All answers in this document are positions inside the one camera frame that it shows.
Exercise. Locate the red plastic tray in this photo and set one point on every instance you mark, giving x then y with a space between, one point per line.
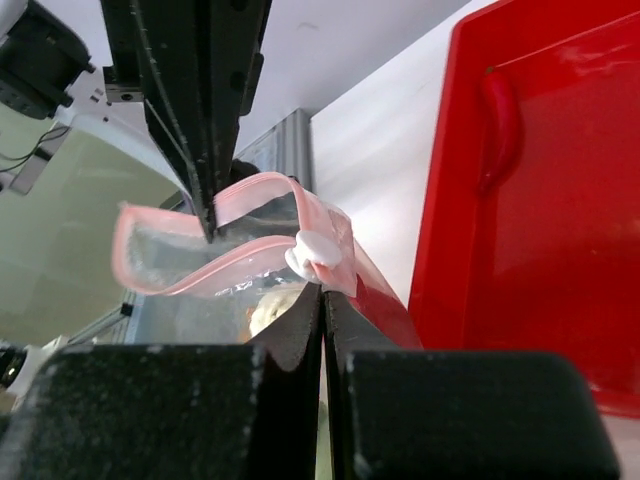
549 258

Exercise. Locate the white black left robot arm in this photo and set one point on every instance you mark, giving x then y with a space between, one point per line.
47 73

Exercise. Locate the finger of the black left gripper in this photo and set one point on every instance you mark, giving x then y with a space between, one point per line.
157 48
231 34

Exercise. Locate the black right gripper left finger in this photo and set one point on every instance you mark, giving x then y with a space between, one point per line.
244 411

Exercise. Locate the clear zip top bag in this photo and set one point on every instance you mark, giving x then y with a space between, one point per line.
277 235

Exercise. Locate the yellow ginger root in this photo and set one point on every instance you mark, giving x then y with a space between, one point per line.
271 306

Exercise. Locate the red chili pepper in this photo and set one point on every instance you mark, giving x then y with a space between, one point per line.
503 110

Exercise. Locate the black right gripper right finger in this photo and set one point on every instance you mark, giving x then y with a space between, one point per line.
399 413

